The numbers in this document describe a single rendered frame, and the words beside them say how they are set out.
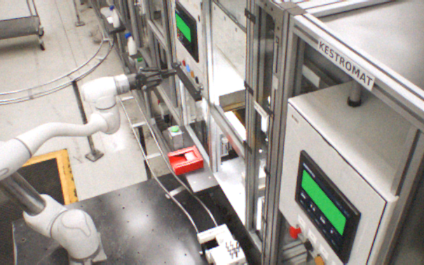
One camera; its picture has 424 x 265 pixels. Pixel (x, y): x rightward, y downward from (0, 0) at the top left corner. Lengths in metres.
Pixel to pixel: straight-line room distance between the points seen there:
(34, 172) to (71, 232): 1.86
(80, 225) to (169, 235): 0.47
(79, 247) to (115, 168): 1.64
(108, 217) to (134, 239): 0.22
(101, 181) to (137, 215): 1.27
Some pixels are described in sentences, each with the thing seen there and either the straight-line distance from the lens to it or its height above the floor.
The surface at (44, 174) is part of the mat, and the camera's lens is 3.87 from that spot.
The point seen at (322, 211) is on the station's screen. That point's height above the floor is 1.59.
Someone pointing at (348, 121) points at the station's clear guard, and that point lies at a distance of 1.07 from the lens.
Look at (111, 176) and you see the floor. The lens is 3.68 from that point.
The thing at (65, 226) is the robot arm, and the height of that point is 0.94.
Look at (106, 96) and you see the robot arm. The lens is 2.01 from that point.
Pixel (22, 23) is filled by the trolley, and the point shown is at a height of 0.26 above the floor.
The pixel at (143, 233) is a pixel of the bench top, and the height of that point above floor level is 0.68.
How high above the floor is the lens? 2.49
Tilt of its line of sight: 39 degrees down
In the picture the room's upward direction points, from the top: 3 degrees counter-clockwise
